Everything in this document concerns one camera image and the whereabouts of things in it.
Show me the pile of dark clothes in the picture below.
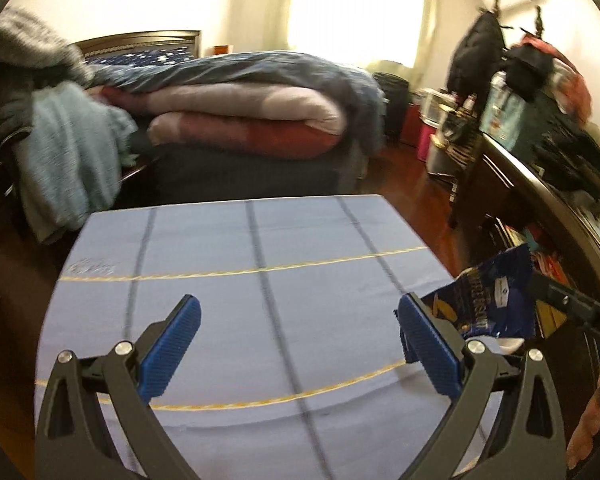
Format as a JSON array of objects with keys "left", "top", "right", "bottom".
[{"left": 520, "top": 95, "right": 600, "bottom": 206}]

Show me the black hanging coat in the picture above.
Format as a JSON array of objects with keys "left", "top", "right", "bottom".
[{"left": 450, "top": 10, "right": 505, "bottom": 108}]

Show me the red garment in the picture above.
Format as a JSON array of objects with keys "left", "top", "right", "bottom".
[{"left": 522, "top": 34, "right": 593, "bottom": 123}]

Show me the pink storage bin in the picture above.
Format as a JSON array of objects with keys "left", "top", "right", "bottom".
[{"left": 416, "top": 122, "right": 435, "bottom": 162}]

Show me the black suitcase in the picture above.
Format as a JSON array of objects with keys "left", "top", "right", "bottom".
[{"left": 372, "top": 72, "right": 411, "bottom": 142}]

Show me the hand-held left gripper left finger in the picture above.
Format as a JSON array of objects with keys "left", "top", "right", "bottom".
[{"left": 34, "top": 294, "right": 202, "bottom": 480}]

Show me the light blue blanket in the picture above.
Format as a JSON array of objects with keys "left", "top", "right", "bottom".
[{"left": 12, "top": 82, "right": 141, "bottom": 246}]

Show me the dark wooden headboard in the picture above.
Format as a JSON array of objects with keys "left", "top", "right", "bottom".
[{"left": 72, "top": 30, "right": 202, "bottom": 61}]

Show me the pale window curtain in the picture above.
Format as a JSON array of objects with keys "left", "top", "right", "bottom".
[{"left": 365, "top": 0, "right": 446, "bottom": 91}]

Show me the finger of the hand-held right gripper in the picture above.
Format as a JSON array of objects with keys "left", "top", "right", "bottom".
[{"left": 530, "top": 270, "right": 590, "bottom": 335}]

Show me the white storage container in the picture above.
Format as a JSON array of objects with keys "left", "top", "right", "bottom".
[{"left": 420, "top": 89, "right": 451, "bottom": 126}]

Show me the bed with dark sheet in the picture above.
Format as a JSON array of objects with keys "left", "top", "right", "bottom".
[{"left": 120, "top": 135, "right": 371, "bottom": 208}]

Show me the blue striped tablecloth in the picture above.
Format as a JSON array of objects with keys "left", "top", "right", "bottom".
[{"left": 34, "top": 194, "right": 506, "bottom": 480}]

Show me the dark wooden dresser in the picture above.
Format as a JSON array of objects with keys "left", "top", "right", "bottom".
[{"left": 447, "top": 132, "right": 600, "bottom": 321}]

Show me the person's right hand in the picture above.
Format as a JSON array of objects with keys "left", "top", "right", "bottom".
[{"left": 565, "top": 394, "right": 600, "bottom": 471}]

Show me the grey fuzzy blanket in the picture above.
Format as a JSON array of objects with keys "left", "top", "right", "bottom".
[{"left": 0, "top": 7, "right": 98, "bottom": 96}]

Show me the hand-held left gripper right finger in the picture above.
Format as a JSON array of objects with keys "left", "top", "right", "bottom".
[{"left": 395, "top": 292, "right": 567, "bottom": 480}]

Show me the teal bag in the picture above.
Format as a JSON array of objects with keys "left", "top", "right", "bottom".
[{"left": 480, "top": 72, "right": 527, "bottom": 147}]

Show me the dark grey garment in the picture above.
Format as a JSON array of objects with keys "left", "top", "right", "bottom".
[{"left": 0, "top": 87, "right": 38, "bottom": 138}]

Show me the blue biscuit packet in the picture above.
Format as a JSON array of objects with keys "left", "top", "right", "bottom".
[{"left": 424, "top": 243, "right": 537, "bottom": 342}]

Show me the row of books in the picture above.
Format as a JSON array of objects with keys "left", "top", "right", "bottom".
[{"left": 490, "top": 217, "right": 573, "bottom": 338}]

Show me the black hanging bag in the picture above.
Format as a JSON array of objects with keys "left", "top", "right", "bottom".
[{"left": 505, "top": 42, "right": 555, "bottom": 103}]

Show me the pink and red comforter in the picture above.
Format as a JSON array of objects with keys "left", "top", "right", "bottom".
[{"left": 87, "top": 85, "right": 348, "bottom": 158}]

